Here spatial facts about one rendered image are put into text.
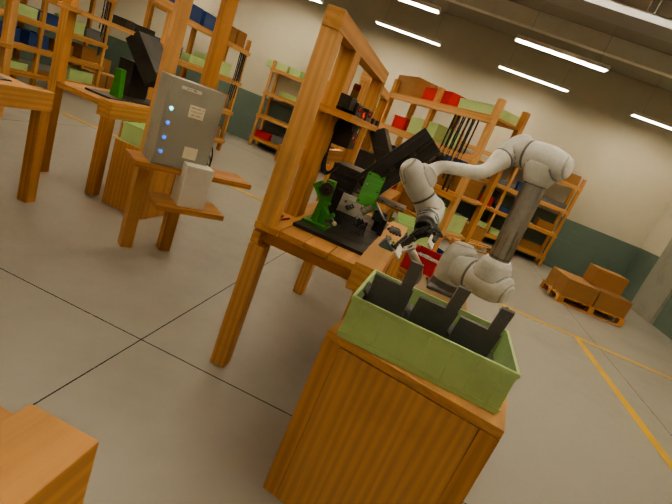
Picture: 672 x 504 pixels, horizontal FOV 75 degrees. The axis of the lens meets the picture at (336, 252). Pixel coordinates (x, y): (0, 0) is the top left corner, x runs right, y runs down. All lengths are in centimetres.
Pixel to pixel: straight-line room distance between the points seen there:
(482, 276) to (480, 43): 1011
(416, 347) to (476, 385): 23
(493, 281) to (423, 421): 80
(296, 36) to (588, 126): 749
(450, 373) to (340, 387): 41
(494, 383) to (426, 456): 35
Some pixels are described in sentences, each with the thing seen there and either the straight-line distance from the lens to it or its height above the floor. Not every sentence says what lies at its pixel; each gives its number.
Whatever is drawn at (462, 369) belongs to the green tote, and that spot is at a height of 89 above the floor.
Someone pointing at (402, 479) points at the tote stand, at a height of 42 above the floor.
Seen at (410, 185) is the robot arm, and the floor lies 136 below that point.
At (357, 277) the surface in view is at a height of 83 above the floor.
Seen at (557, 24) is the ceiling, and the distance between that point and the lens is 1009.
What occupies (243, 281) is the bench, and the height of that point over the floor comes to 54.
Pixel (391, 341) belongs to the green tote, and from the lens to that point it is 159.
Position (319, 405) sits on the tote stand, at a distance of 178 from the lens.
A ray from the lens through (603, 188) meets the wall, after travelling 1229.
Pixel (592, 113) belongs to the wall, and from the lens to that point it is 1218.
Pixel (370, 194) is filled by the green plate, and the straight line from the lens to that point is 274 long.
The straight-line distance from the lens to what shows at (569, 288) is 840.
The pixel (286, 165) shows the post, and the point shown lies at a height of 120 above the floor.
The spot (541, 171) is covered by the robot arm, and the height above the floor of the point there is 160.
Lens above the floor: 151
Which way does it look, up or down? 16 degrees down
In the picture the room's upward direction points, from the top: 22 degrees clockwise
